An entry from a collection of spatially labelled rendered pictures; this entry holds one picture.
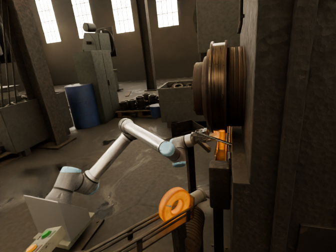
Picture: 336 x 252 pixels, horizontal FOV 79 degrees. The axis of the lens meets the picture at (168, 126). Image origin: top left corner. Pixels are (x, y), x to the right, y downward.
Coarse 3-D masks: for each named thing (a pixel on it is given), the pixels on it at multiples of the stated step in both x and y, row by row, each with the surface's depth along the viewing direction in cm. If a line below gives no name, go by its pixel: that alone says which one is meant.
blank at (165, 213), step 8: (168, 192) 84; (176, 192) 84; (184, 192) 87; (168, 200) 82; (184, 200) 89; (160, 208) 83; (168, 208) 83; (176, 208) 90; (184, 208) 90; (160, 216) 84; (168, 216) 84
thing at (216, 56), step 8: (216, 48) 93; (216, 56) 89; (208, 64) 88; (216, 64) 88; (208, 72) 87; (216, 72) 87; (208, 80) 87; (216, 80) 87; (208, 88) 87; (216, 88) 87; (208, 96) 88; (216, 96) 88; (216, 104) 89; (216, 112) 92; (216, 120) 95; (216, 128) 101
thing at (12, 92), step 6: (0, 18) 478; (0, 24) 471; (0, 30) 471; (0, 36) 477; (6, 36) 480; (0, 42) 482; (6, 42) 482; (0, 48) 472; (6, 48) 487; (0, 54) 474; (0, 60) 508; (0, 90) 461; (6, 90) 475; (12, 90) 495; (0, 96) 464; (6, 96) 478; (12, 96) 492
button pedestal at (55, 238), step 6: (48, 228) 97; (54, 228) 95; (60, 228) 93; (48, 234) 91; (54, 234) 90; (60, 234) 93; (36, 240) 91; (42, 240) 89; (48, 240) 87; (54, 240) 90; (60, 240) 92; (36, 246) 86; (42, 246) 85; (48, 246) 87; (54, 246) 89
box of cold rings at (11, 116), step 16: (16, 96) 394; (64, 96) 390; (0, 112) 286; (16, 112) 306; (32, 112) 330; (64, 112) 391; (0, 128) 297; (16, 128) 306; (32, 128) 330; (0, 144) 310; (16, 144) 307; (32, 144) 331
